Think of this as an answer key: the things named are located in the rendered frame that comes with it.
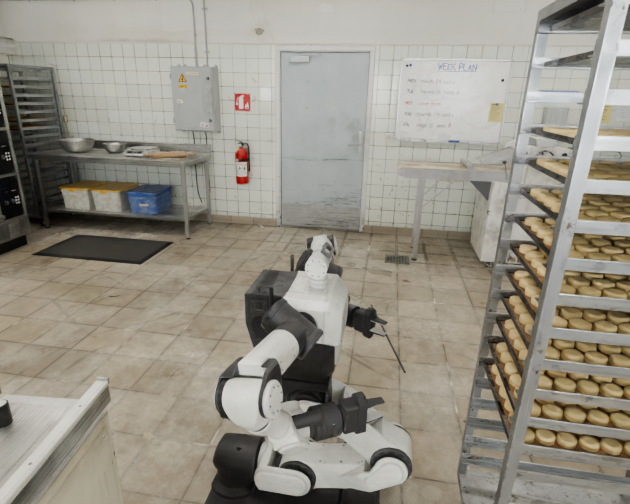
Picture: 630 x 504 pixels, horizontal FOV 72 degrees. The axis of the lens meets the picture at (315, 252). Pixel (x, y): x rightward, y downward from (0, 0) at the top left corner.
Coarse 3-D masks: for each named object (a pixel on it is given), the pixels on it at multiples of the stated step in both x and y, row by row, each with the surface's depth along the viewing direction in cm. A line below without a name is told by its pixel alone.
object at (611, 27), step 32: (608, 0) 80; (608, 32) 80; (608, 64) 82; (576, 160) 89; (576, 192) 91; (544, 288) 100; (544, 320) 101; (544, 352) 104; (512, 448) 114; (512, 480) 118
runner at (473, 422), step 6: (468, 420) 166; (474, 420) 166; (480, 420) 165; (486, 420) 165; (492, 420) 164; (498, 420) 164; (474, 426) 164; (480, 426) 164; (486, 426) 164; (492, 426) 165; (498, 426) 165
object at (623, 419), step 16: (496, 352) 147; (512, 368) 135; (512, 384) 130; (544, 400) 122; (544, 416) 118; (560, 416) 116; (576, 416) 115; (592, 416) 115; (608, 416) 118; (624, 416) 116
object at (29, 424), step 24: (0, 408) 99; (24, 408) 106; (48, 408) 106; (0, 432) 99; (24, 432) 99; (48, 432) 99; (96, 432) 102; (0, 456) 92; (24, 456) 92; (72, 456) 93; (96, 456) 102; (0, 480) 87; (72, 480) 93; (96, 480) 103
